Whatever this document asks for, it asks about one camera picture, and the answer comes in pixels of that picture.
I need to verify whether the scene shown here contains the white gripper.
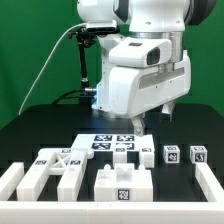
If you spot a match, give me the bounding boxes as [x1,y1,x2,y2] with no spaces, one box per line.
[109,51,191,137]

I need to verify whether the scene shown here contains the white tagged cube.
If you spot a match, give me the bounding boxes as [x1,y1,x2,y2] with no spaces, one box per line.
[190,146,207,164]
[163,145,180,164]

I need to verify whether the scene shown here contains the white camera cable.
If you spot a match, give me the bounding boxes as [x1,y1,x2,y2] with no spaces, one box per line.
[18,22,87,116]

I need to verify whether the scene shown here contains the white rear camera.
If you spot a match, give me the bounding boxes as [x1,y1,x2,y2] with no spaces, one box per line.
[86,20,117,33]

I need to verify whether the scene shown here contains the white tagged cube left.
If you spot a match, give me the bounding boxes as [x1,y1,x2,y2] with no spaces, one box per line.
[163,145,180,164]

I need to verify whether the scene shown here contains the white chair seat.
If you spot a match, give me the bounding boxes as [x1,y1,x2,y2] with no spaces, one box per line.
[94,163,153,202]

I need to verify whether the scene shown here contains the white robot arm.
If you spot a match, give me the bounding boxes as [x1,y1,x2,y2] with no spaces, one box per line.
[77,0,216,136]

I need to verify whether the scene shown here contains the black camera stand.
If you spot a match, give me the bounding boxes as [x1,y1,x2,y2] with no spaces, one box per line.
[68,27,98,91]

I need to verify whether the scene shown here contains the white marker base plate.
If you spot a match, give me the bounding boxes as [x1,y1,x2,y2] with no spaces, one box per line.
[72,134,154,151]

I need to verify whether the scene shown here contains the white chair back frame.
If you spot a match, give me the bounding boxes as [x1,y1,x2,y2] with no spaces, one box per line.
[16,148,94,202]

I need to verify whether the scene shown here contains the white tagged cube right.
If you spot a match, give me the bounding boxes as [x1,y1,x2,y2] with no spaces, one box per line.
[190,146,207,164]

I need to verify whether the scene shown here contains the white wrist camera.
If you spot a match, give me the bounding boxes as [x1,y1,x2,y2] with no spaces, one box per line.
[109,37,172,68]

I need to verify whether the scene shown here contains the white U-shaped fence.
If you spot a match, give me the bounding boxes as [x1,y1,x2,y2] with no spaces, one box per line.
[0,163,224,224]

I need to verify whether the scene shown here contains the black base cable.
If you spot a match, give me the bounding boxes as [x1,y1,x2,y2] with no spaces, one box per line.
[52,88,98,105]

